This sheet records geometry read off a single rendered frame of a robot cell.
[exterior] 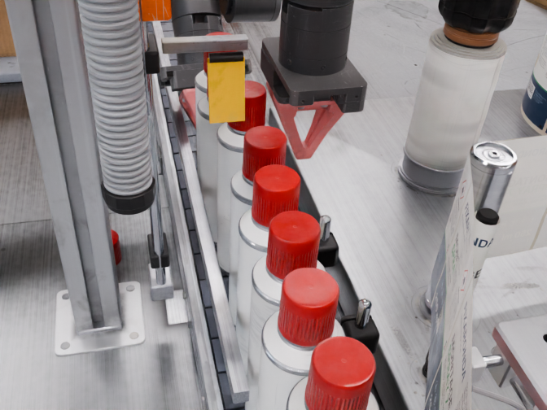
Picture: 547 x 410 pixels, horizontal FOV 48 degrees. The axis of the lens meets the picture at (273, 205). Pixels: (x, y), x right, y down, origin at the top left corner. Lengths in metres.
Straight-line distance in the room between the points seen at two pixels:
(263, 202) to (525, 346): 0.22
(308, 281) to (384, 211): 0.40
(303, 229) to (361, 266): 0.29
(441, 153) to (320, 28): 0.31
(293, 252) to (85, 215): 0.23
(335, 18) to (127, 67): 0.20
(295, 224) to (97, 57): 0.15
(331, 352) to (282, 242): 0.09
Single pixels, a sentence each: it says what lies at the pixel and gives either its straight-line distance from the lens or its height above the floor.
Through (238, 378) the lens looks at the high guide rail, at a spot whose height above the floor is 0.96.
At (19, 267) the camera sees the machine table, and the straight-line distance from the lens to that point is 0.76.
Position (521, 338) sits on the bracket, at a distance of 0.28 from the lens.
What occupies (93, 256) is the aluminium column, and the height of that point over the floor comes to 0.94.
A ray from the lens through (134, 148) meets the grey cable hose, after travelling 0.38.
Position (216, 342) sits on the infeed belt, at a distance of 0.59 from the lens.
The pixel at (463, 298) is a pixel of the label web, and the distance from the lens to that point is 0.43.
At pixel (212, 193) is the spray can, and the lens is 0.63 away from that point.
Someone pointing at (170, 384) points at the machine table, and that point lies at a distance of 0.62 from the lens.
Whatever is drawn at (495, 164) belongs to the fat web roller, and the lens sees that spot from 0.52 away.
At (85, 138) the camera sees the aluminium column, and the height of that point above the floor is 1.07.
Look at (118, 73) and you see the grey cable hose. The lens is 0.36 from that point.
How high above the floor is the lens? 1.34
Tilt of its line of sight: 39 degrees down
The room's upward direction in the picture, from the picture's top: 4 degrees clockwise
